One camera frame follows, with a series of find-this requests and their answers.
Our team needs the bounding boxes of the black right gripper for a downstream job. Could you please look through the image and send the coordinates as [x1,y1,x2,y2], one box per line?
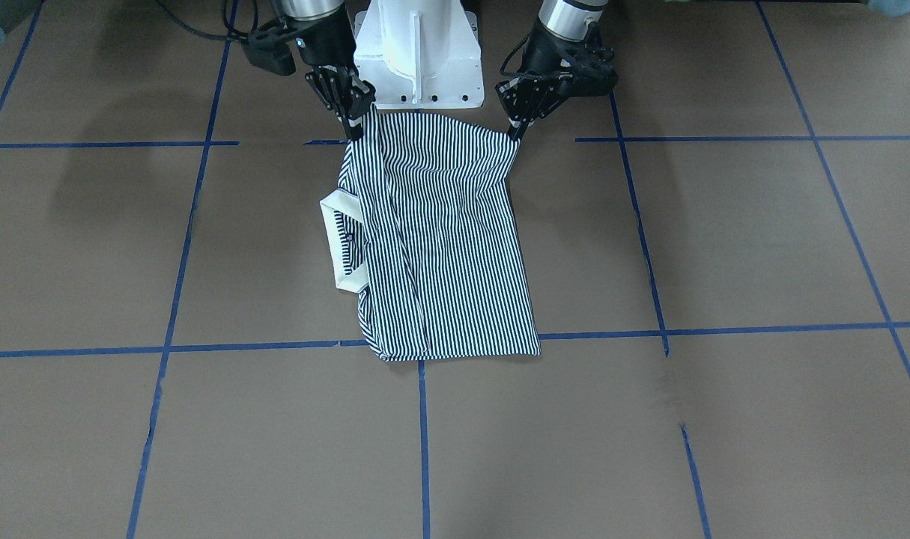
[243,9,376,142]

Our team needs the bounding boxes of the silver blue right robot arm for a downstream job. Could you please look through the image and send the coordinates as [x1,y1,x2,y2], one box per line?
[156,1,375,141]

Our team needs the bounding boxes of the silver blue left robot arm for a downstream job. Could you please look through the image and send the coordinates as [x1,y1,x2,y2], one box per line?
[495,1,619,142]

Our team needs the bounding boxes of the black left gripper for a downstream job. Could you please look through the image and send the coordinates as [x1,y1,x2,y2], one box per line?
[495,21,619,142]

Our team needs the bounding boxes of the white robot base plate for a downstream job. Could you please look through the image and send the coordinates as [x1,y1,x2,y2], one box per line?
[354,1,485,112]

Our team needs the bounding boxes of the navy white striped polo shirt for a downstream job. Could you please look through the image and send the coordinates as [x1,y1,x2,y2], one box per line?
[320,109,541,362]

